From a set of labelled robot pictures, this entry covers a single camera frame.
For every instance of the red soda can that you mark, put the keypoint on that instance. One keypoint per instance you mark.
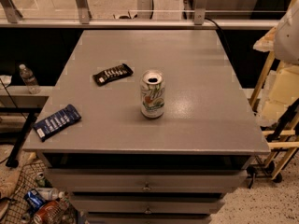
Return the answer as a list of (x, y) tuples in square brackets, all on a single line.
[(50, 213)]

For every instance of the green can in basket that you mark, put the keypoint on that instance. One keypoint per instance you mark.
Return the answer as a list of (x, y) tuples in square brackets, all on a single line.
[(41, 180)]

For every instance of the plastic bottle in basket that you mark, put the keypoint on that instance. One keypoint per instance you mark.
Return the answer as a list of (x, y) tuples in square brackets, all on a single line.
[(50, 194)]

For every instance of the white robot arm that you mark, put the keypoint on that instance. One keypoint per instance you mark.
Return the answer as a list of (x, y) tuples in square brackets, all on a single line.
[(286, 40)]

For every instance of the white 7up soda can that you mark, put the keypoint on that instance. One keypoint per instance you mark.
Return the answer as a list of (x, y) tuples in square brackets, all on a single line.
[(152, 88)]

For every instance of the blue snack bar wrapper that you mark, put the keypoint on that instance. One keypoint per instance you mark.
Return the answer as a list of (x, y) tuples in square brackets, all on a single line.
[(57, 122)]

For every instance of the grey drawer cabinet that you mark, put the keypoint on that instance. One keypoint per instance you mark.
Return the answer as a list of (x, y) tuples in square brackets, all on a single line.
[(118, 166)]

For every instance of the clear plastic water bottle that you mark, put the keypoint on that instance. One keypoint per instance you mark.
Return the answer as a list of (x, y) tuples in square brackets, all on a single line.
[(29, 79)]

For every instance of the wire mesh basket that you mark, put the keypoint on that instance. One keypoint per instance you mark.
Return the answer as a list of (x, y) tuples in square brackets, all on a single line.
[(20, 212)]

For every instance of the black rxbar chocolate bar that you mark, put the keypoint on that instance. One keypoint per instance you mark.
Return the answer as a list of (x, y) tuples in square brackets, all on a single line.
[(112, 74)]

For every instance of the black side table stand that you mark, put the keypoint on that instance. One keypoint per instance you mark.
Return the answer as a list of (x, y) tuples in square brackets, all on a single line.
[(18, 112)]

